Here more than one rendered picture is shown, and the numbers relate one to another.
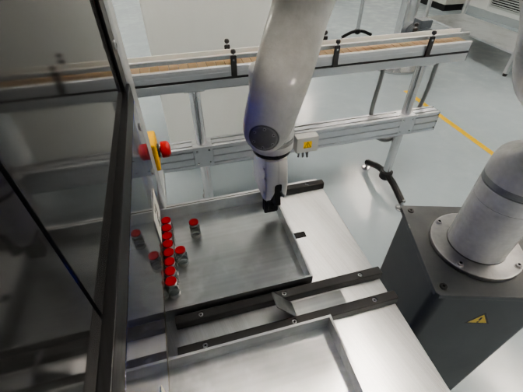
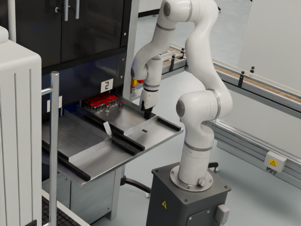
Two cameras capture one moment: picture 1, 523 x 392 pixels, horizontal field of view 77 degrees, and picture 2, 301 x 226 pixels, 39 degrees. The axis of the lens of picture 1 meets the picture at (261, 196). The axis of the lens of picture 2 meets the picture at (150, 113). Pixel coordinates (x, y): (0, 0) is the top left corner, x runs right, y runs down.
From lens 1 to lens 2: 1.76 m
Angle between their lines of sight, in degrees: 44
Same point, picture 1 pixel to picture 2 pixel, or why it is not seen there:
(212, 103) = (263, 112)
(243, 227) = (135, 118)
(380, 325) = (121, 153)
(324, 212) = (163, 134)
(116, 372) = (55, 67)
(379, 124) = not seen: outside the picture
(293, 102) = (138, 64)
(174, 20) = (260, 48)
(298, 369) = (91, 140)
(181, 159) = not seen: hidden behind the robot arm
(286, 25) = (148, 45)
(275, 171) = (143, 93)
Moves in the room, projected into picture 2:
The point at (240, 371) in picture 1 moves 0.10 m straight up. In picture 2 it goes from (81, 130) to (82, 112)
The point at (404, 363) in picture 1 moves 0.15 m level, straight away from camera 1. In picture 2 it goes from (111, 159) to (144, 167)
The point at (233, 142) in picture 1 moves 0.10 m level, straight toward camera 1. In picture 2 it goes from (228, 130) to (218, 133)
